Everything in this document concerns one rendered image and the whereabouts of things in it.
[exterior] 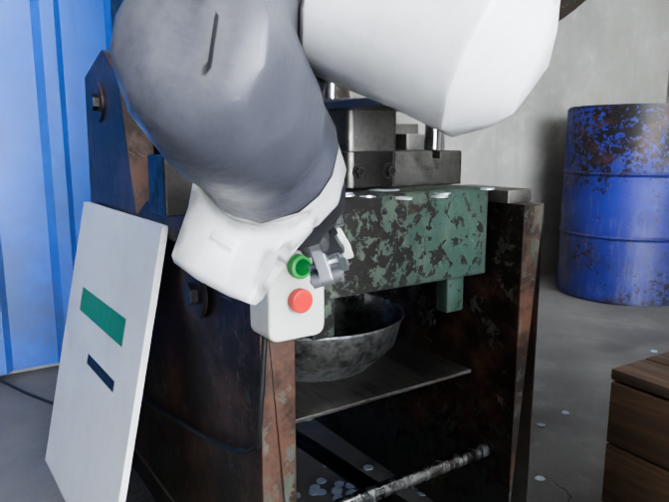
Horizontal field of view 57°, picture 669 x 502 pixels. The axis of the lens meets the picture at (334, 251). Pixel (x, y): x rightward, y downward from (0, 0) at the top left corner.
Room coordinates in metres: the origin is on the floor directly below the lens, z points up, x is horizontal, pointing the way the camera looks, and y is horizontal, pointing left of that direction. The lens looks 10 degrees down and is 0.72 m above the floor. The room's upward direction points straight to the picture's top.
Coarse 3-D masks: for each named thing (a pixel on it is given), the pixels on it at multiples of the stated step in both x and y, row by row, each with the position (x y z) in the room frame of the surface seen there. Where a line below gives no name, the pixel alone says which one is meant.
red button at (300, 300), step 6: (300, 288) 0.69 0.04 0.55; (294, 294) 0.68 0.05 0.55; (300, 294) 0.68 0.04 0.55; (306, 294) 0.69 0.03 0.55; (288, 300) 0.68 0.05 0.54; (294, 300) 0.68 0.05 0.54; (300, 300) 0.68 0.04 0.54; (306, 300) 0.69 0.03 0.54; (312, 300) 0.69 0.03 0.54; (294, 306) 0.68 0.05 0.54; (300, 306) 0.68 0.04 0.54; (306, 306) 0.69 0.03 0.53; (300, 312) 0.68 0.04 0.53
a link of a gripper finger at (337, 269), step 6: (342, 258) 0.53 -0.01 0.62; (336, 264) 0.47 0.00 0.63; (342, 264) 0.51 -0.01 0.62; (348, 264) 0.55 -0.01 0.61; (336, 270) 0.47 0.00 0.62; (342, 270) 0.49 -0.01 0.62; (312, 276) 0.47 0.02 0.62; (318, 276) 0.47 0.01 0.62; (336, 276) 0.46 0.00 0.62; (342, 276) 0.47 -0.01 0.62; (312, 282) 0.47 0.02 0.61; (318, 282) 0.47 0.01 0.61
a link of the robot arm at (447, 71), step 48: (336, 0) 0.30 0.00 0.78; (384, 0) 0.29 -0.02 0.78; (432, 0) 0.28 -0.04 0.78; (480, 0) 0.28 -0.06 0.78; (528, 0) 0.28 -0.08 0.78; (336, 48) 0.31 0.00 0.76; (384, 48) 0.30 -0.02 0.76; (432, 48) 0.29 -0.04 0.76; (480, 48) 0.28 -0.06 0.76; (528, 48) 0.29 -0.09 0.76; (384, 96) 0.32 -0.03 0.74; (432, 96) 0.30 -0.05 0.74; (480, 96) 0.29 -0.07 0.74
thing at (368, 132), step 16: (336, 112) 0.96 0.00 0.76; (352, 112) 0.95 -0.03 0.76; (368, 112) 0.96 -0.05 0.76; (384, 112) 0.98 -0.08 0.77; (336, 128) 0.96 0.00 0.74; (352, 128) 0.95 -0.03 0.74; (368, 128) 0.96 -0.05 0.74; (384, 128) 0.98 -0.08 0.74; (352, 144) 0.95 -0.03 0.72; (368, 144) 0.96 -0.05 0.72; (384, 144) 0.98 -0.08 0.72; (352, 160) 0.95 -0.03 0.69; (368, 160) 0.96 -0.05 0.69; (384, 160) 0.98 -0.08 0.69; (352, 176) 0.95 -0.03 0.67; (368, 176) 0.96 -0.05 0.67; (384, 176) 0.98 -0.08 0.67
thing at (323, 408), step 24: (384, 360) 1.12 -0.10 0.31; (408, 360) 1.12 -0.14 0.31; (432, 360) 1.12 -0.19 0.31; (312, 384) 1.00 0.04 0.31; (336, 384) 1.00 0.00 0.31; (360, 384) 1.00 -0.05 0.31; (384, 384) 1.00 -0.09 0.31; (408, 384) 1.00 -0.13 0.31; (312, 408) 0.90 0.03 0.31; (336, 408) 0.91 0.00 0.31
